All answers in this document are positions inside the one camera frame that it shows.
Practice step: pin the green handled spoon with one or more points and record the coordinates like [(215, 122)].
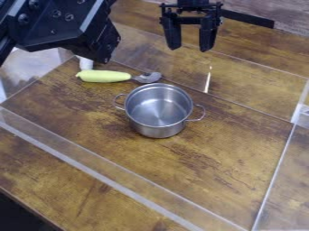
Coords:
[(109, 76)]

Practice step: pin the black object at top edge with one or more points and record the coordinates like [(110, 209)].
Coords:
[(37, 25)]

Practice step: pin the silver steel pot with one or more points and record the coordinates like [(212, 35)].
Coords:
[(159, 109)]

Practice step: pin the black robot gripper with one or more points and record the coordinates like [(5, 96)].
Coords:
[(192, 12)]

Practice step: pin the white plush mushroom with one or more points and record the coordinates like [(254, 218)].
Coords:
[(86, 63)]

